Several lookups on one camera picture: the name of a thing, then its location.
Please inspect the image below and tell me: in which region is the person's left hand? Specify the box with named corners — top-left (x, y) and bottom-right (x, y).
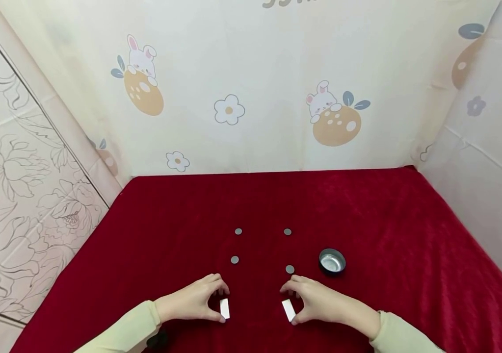
top-left (154, 273), bottom-right (231, 324)

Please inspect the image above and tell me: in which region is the person's right hand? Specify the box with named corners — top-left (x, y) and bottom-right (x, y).
top-left (280, 275), bottom-right (381, 340)

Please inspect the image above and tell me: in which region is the person's right forearm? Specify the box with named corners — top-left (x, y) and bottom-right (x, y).
top-left (369, 310), bottom-right (447, 353)

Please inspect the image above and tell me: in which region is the small round metal bowl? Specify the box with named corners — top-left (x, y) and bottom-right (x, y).
top-left (318, 248), bottom-right (347, 276)

